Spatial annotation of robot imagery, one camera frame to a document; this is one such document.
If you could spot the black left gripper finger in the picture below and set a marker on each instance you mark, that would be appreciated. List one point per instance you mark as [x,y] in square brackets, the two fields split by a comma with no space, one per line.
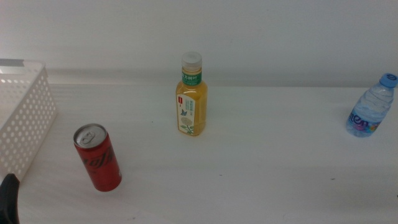
[8,199]

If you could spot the red cola can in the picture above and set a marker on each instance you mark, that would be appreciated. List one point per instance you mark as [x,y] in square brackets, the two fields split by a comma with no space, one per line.
[99,161]

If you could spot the yellow tea bottle white cap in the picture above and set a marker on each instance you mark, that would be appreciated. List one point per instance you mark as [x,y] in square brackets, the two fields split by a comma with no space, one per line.
[192,109]

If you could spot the clear water bottle blue cap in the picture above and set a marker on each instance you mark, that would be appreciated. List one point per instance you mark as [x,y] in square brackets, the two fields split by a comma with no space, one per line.
[370,109]

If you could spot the white perforated plastic basket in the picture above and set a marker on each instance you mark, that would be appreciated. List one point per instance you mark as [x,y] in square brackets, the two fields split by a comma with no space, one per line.
[34,67]

